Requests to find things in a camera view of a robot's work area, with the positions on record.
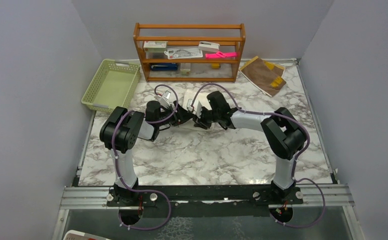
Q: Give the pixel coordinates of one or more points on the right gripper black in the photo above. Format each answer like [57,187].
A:
[204,124]

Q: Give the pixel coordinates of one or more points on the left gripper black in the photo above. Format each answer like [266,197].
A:
[181,116]

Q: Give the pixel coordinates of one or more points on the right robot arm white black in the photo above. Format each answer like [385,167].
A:
[284,134]

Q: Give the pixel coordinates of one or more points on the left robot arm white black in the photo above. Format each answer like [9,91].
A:
[120,132]

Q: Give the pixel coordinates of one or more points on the yellow object lower shelf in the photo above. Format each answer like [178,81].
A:
[215,66]

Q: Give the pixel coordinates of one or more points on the small green white box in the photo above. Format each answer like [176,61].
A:
[185,68]

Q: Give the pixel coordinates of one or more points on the blue object lower shelf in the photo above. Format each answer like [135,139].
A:
[162,67]

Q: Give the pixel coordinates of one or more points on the pink tool on shelf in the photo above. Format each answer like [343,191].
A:
[220,55]

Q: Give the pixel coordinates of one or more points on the brown yellow cloth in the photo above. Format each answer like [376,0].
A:
[265,75]

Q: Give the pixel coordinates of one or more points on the wooden shelf rack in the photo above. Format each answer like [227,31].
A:
[231,37]

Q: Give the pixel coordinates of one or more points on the ruler set package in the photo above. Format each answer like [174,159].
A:
[183,53]

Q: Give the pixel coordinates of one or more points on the white device on shelf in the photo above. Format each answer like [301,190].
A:
[209,46]

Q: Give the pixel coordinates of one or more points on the green plastic basket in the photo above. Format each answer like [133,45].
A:
[113,85]

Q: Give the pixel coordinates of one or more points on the white box red label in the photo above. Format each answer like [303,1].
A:
[155,45]

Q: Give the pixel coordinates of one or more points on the white red object bottom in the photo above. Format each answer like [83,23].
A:
[79,235]

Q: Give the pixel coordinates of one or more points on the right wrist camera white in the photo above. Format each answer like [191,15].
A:
[195,107]

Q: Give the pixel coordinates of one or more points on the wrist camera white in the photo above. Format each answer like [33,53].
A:
[165,100]
[195,107]

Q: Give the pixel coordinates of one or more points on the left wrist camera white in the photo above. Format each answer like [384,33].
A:
[165,100]

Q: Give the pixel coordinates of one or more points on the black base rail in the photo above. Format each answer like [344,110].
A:
[196,201]

